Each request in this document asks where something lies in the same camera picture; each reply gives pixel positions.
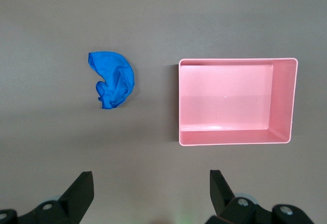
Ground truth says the pink plastic box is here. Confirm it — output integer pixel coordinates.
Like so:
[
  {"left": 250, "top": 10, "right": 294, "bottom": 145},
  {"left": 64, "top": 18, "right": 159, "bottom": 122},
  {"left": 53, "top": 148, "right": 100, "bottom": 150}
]
[{"left": 178, "top": 57, "right": 299, "bottom": 147}]

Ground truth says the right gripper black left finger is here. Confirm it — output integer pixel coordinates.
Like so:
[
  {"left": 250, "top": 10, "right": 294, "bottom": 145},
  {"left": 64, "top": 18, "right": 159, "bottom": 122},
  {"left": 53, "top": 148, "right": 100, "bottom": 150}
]
[{"left": 0, "top": 171, "right": 95, "bottom": 224}]

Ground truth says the blue glove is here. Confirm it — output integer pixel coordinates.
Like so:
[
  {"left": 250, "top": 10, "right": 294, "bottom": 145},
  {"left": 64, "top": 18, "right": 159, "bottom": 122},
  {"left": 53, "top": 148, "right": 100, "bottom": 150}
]
[{"left": 88, "top": 52, "right": 135, "bottom": 110}]

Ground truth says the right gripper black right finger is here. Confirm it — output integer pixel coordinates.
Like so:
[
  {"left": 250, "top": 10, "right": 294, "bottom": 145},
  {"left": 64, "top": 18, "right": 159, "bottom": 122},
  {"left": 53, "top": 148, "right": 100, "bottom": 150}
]
[{"left": 205, "top": 169, "right": 314, "bottom": 224}]

